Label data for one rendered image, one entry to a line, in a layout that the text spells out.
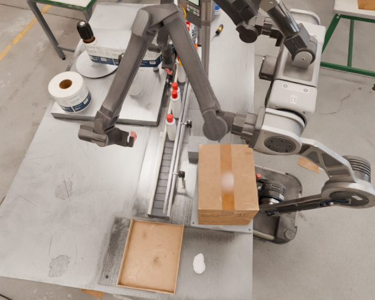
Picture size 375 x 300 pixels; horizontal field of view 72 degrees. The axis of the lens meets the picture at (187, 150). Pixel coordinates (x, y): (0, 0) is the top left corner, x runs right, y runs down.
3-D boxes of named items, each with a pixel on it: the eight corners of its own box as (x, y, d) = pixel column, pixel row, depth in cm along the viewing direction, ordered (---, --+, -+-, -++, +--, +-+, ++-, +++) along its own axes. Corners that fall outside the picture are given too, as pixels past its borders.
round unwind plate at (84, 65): (84, 45, 188) (84, 44, 187) (125, 47, 185) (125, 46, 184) (70, 77, 174) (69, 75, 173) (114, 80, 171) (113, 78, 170)
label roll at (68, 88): (91, 86, 169) (83, 69, 156) (91, 109, 160) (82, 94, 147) (61, 90, 168) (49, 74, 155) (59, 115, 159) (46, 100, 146)
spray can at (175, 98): (173, 111, 157) (169, 87, 139) (181, 112, 156) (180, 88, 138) (172, 118, 154) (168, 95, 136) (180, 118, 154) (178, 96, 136)
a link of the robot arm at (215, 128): (169, -13, 70) (181, -6, 79) (130, 12, 75) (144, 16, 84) (231, 136, 79) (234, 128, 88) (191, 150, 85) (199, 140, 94)
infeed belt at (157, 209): (190, 12, 208) (190, 7, 205) (200, 12, 207) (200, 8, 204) (150, 216, 131) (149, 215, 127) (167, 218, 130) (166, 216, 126)
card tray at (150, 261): (133, 219, 131) (131, 217, 128) (184, 225, 129) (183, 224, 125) (118, 286, 117) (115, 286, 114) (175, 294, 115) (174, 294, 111)
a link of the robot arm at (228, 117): (238, 118, 79) (240, 114, 83) (206, 110, 81) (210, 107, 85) (231, 146, 82) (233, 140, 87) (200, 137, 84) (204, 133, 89)
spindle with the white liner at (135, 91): (130, 87, 167) (118, 49, 141) (144, 88, 166) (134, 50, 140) (127, 98, 163) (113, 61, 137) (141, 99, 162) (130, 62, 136)
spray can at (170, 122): (169, 133, 149) (165, 111, 131) (178, 134, 149) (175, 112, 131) (167, 140, 147) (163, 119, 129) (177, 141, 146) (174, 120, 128)
